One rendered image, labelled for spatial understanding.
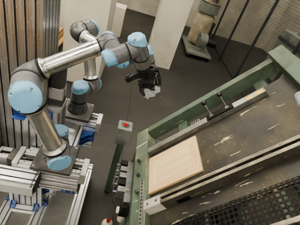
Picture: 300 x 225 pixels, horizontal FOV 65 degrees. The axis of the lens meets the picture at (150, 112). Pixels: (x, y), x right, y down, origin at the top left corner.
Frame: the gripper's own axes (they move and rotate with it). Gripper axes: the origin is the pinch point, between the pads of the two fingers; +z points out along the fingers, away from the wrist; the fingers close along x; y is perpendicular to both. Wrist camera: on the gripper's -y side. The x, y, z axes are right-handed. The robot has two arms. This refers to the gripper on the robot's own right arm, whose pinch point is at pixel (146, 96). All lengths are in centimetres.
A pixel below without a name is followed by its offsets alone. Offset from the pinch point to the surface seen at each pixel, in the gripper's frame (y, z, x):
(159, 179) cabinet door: 2, 65, -15
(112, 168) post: -59, 113, 4
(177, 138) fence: 7, 61, 18
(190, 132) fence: 15, 57, 23
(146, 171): -9, 68, -11
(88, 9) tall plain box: -170, 48, 191
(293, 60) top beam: 72, 16, 62
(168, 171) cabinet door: 8, 62, -9
